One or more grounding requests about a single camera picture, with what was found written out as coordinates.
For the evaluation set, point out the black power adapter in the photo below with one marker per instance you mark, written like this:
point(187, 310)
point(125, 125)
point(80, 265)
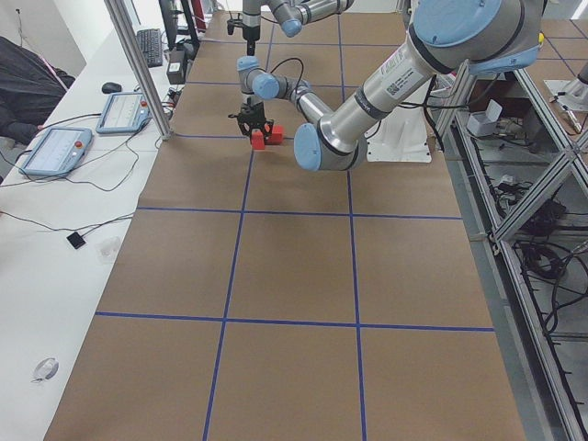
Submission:
point(177, 67)

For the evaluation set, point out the clear plastic disc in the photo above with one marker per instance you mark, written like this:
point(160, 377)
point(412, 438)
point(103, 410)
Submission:
point(45, 370)

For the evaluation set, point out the brown paper table cover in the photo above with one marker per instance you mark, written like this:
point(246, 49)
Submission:
point(253, 300)

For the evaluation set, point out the white pedestal column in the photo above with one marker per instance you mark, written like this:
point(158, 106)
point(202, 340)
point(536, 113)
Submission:
point(400, 138)

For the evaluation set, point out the aluminium truss frame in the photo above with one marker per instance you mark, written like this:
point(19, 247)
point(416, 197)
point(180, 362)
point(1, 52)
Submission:
point(517, 153)

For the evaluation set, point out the aluminium frame post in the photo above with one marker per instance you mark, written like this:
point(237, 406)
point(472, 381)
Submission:
point(121, 21)

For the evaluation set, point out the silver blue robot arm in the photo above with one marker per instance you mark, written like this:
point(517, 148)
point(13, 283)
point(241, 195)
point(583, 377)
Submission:
point(291, 16)
point(492, 36)

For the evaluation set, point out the small black square pad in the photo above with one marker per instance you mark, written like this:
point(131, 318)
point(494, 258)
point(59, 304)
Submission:
point(76, 240)

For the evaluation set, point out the black keyboard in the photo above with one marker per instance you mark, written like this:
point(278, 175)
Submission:
point(150, 44)

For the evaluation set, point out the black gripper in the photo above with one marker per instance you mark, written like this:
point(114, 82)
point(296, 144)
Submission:
point(252, 113)
point(250, 34)

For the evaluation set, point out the near blue teach pendant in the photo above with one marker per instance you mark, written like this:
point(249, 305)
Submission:
point(57, 152)

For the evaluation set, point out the blue teach pendant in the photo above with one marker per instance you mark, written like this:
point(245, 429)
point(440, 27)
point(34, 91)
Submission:
point(123, 113)
point(57, 152)

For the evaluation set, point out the far blue teach pendant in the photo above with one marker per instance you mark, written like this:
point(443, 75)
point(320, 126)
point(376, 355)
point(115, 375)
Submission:
point(123, 113)

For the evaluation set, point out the red cube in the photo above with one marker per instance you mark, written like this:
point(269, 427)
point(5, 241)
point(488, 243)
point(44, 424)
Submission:
point(276, 136)
point(257, 140)

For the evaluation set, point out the black computer mouse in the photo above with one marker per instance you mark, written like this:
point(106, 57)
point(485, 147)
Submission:
point(111, 87)

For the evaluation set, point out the black monitor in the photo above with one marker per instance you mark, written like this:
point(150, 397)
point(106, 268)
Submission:
point(170, 12)

